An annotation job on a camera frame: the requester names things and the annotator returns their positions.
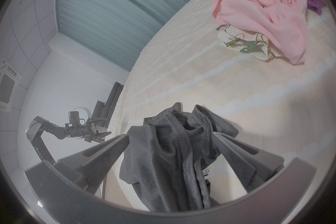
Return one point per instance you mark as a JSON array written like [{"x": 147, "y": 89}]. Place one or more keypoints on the ceiling air conditioner vent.
[{"x": 7, "y": 86}]

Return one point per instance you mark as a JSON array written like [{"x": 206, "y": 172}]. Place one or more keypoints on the white printed garment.
[{"x": 244, "y": 41}]

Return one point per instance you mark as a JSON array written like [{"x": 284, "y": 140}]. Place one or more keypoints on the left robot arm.
[{"x": 38, "y": 125}]

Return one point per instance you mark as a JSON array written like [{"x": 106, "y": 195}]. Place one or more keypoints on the pink garment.
[{"x": 262, "y": 7}]

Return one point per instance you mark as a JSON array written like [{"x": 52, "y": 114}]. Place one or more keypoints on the bed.
[{"x": 210, "y": 86}]

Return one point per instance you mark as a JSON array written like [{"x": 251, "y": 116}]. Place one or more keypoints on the dark grey garment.
[{"x": 168, "y": 160}]

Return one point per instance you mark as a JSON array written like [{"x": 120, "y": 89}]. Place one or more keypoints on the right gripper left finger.
[{"x": 102, "y": 162}]

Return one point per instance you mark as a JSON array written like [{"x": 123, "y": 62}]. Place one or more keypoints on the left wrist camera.
[{"x": 74, "y": 116}]

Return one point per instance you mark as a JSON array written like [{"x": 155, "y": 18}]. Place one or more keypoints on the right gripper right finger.
[{"x": 244, "y": 157}]

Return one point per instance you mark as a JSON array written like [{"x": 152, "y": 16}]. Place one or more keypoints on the dark grey wall fixture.
[{"x": 111, "y": 102}]

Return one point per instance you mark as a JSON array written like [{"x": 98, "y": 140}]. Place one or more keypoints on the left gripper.
[{"x": 78, "y": 132}]

